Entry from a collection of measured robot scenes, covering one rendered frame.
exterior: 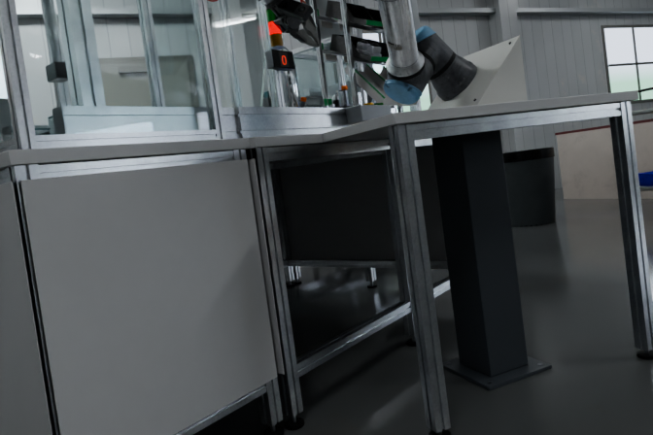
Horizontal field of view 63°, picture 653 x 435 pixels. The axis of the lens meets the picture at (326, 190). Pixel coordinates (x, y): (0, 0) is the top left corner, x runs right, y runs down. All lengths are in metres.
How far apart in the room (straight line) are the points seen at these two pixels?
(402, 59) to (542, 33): 7.25
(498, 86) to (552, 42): 7.20
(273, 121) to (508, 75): 0.74
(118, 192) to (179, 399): 0.51
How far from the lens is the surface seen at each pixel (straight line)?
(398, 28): 1.51
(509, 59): 1.75
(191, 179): 1.38
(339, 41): 2.56
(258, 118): 1.65
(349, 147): 1.88
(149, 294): 1.31
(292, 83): 3.20
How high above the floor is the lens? 0.74
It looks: 2 degrees down
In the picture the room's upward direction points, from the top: 8 degrees counter-clockwise
